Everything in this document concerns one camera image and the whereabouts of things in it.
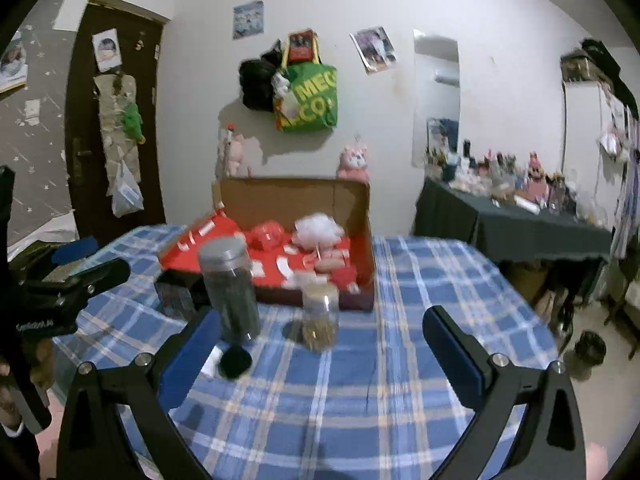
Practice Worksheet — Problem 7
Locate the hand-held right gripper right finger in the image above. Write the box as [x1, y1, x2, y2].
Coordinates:
[421, 304, 587, 480]

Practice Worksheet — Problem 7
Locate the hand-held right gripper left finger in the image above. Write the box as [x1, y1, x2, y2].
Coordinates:
[56, 306, 224, 480]

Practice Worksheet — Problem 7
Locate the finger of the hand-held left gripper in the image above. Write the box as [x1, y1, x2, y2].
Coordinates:
[15, 237, 99, 281]
[75, 257, 132, 306]

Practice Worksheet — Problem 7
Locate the cardboard box with red lining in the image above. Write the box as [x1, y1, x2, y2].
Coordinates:
[159, 176, 376, 312]

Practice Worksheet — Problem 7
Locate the person's left forearm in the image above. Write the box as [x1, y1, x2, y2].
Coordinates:
[0, 424, 42, 480]

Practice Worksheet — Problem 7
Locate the person's left hand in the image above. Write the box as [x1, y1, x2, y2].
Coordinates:
[0, 361, 28, 429]

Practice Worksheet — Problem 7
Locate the black round lid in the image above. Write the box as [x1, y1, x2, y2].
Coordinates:
[202, 342, 253, 380]

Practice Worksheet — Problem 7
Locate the white plastic bag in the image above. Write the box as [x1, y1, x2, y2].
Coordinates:
[111, 160, 145, 218]

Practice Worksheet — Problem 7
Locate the tall jar with dark contents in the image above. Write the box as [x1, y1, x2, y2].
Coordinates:
[197, 236, 262, 345]

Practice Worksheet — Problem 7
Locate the dark brown door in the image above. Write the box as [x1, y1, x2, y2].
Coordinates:
[65, 2, 168, 251]

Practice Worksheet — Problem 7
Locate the blue plaid blanket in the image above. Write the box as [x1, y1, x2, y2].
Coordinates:
[52, 224, 566, 480]

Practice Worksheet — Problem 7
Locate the side table with dark cloth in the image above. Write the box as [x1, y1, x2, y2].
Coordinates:
[412, 177, 613, 266]

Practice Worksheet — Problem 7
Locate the small glass jar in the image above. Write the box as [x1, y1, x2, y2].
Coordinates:
[301, 282, 341, 353]

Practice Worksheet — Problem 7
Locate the dark small bin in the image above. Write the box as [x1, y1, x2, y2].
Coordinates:
[574, 331, 607, 378]

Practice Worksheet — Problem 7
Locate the green plush toy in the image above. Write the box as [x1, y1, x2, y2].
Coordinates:
[122, 104, 147, 143]

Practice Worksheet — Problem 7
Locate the beige hanging organizer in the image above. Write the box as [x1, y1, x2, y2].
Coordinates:
[95, 72, 141, 196]

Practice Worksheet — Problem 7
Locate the pale pink mesh bath pouf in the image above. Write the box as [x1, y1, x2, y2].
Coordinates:
[294, 213, 345, 251]

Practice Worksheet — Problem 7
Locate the row of small figurines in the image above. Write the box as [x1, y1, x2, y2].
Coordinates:
[425, 139, 608, 226]

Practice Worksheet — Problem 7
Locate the door poster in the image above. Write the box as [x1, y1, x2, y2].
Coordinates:
[92, 29, 122, 73]

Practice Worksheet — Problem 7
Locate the pink cat plush toy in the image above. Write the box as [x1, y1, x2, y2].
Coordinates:
[337, 144, 372, 182]

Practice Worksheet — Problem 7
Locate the black hanging bag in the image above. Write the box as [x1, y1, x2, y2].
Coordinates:
[238, 40, 286, 112]

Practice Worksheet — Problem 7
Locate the white wardrobe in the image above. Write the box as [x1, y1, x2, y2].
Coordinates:
[560, 40, 640, 241]

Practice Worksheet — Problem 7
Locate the green tote bag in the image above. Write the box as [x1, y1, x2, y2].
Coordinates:
[274, 32, 339, 134]

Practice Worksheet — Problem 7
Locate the patterned storage box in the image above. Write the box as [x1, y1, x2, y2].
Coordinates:
[560, 55, 598, 83]

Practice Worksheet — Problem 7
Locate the wall mirror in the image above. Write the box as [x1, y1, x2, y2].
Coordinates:
[412, 29, 461, 168]

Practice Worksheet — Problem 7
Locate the blue wall poster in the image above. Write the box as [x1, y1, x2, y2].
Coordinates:
[232, 0, 264, 41]

